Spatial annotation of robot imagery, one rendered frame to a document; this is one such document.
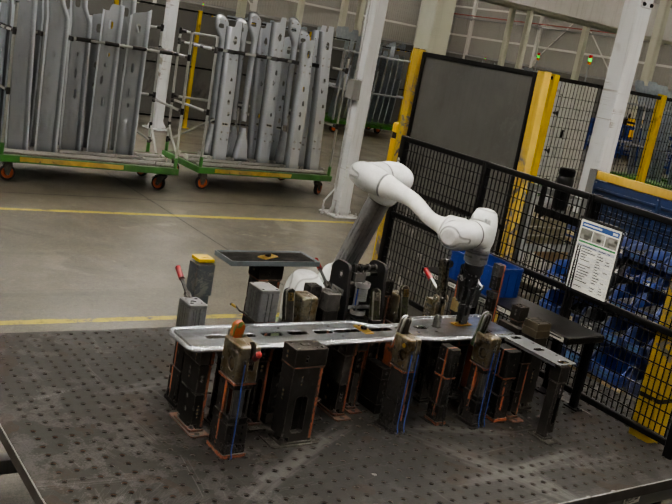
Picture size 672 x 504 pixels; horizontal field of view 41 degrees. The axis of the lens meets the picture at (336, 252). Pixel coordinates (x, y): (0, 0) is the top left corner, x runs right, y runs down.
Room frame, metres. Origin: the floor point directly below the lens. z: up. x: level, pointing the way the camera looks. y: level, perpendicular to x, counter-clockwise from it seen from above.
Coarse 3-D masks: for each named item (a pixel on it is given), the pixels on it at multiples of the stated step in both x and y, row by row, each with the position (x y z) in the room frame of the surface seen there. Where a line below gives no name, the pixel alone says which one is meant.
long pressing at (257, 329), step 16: (336, 320) 3.03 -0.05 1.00; (352, 320) 3.06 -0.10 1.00; (416, 320) 3.22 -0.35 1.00; (432, 320) 3.26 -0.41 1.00; (448, 320) 3.30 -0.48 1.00; (176, 336) 2.59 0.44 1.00; (192, 336) 2.61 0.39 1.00; (256, 336) 2.72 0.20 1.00; (272, 336) 2.75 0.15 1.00; (288, 336) 2.77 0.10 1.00; (304, 336) 2.80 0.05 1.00; (320, 336) 2.83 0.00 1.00; (336, 336) 2.86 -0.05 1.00; (352, 336) 2.90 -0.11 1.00; (368, 336) 2.93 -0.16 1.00; (384, 336) 2.96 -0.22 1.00; (416, 336) 3.03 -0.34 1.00; (432, 336) 3.06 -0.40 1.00; (448, 336) 3.10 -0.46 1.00; (464, 336) 3.14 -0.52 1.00
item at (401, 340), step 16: (400, 336) 2.88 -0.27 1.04; (400, 352) 2.87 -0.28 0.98; (416, 352) 2.85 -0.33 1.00; (400, 368) 2.86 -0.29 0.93; (400, 384) 2.85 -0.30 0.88; (384, 400) 2.89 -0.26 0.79; (400, 400) 2.85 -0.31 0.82; (384, 416) 2.88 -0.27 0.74; (400, 416) 2.86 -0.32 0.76; (400, 432) 2.85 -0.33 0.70
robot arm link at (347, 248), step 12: (396, 168) 3.66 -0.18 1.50; (408, 180) 3.70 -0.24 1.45; (372, 204) 3.70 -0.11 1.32; (384, 204) 3.69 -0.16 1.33; (360, 216) 3.74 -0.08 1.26; (372, 216) 3.71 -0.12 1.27; (360, 228) 3.73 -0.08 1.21; (372, 228) 3.73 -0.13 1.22; (348, 240) 3.76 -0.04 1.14; (360, 240) 3.73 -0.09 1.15; (348, 252) 3.75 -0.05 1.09; (360, 252) 3.75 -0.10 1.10
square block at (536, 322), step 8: (528, 320) 3.31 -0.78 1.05; (536, 320) 3.32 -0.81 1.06; (544, 320) 3.34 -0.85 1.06; (528, 328) 3.30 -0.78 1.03; (536, 328) 3.27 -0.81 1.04; (544, 328) 3.29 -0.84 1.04; (528, 336) 3.30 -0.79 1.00; (536, 336) 3.27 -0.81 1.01; (544, 336) 3.30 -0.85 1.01; (544, 344) 3.31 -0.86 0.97; (536, 360) 3.30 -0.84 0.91; (528, 368) 3.27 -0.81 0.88; (536, 368) 3.30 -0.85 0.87; (528, 376) 3.28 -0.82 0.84; (536, 376) 3.31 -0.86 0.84; (528, 384) 3.29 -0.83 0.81; (528, 392) 3.29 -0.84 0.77; (520, 400) 3.27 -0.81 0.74; (528, 400) 3.30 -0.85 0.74; (520, 408) 3.27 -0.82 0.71; (528, 408) 3.30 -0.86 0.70
